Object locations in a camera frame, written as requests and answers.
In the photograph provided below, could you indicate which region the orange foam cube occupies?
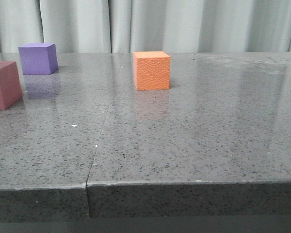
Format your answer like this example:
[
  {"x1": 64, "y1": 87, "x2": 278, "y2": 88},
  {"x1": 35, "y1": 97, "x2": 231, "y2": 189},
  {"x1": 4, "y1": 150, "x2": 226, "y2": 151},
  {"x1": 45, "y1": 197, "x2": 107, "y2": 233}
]
[{"x1": 133, "y1": 51, "x2": 171, "y2": 90}]

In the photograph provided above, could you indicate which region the grey pleated curtain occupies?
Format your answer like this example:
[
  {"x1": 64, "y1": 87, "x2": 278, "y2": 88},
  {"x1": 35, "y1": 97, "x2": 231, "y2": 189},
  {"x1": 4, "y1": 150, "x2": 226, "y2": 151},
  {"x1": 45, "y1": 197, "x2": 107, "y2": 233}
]
[{"x1": 0, "y1": 0, "x2": 291, "y2": 53}]

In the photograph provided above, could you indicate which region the purple foam cube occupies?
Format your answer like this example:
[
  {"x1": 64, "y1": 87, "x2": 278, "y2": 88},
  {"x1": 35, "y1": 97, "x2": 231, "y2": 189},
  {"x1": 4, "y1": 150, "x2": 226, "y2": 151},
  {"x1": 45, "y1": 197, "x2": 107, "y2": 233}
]
[{"x1": 18, "y1": 43, "x2": 59, "y2": 75}]

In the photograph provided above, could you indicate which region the red foam cube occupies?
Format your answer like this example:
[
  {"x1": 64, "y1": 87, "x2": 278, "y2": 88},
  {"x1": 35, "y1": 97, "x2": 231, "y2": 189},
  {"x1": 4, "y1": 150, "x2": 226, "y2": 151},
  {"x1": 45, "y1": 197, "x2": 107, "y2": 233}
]
[{"x1": 0, "y1": 61, "x2": 22, "y2": 110}]

